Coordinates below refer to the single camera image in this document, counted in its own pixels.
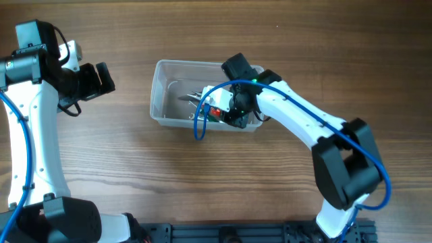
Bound green handled screwdriver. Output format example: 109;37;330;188
188;101;219;122

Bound small metal wrench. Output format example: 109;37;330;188
188;113;208;121

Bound clear plastic storage container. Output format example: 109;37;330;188
149;59;265;133

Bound black red screwdriver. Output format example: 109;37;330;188
209;107;221;118

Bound red handled cutters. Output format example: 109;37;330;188
178;94;201;101

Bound orange black needle-nose pliers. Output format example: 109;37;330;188
187;91;202;101

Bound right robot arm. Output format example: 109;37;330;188
221;53;392;241

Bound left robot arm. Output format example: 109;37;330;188
1;20;152;242

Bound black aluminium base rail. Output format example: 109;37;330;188
140;220;378;243

